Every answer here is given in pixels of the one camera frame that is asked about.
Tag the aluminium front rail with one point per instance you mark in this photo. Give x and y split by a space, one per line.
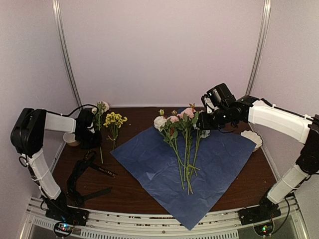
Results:
214 225

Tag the right aluminium frame post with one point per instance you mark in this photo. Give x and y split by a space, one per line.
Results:
264 26

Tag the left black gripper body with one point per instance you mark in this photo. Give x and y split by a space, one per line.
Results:
89 140

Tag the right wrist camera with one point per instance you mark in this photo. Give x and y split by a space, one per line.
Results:
207 103

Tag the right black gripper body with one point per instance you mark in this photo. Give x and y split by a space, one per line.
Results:
214 123

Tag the small white bowl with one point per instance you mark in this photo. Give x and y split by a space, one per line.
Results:
69 139

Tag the pink rose stem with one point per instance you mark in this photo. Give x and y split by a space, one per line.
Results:
181 148

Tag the blue wrapping paper sheet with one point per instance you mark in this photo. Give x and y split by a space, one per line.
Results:
153 163

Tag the light blue flower stem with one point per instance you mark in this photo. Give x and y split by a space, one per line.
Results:
200 134

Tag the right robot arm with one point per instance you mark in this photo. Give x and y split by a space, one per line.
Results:
222 108

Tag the aluminium frame post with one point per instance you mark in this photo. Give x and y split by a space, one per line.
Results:
65 54
264 26

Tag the yellow flower bunch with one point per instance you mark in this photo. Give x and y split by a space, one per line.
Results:
114 121

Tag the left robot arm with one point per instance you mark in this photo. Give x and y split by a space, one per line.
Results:
27 137

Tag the left aluminium frame post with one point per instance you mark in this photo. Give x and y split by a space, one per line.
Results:
65 54

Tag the scalloped white dish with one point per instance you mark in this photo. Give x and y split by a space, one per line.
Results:
254 137

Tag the white rose stem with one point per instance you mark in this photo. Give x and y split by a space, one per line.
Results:
168 128

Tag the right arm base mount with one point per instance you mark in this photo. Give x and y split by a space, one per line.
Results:
261 217

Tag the large pink peony stem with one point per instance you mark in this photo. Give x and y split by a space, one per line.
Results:
188 117

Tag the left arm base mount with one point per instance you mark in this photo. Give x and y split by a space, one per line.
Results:
66 221

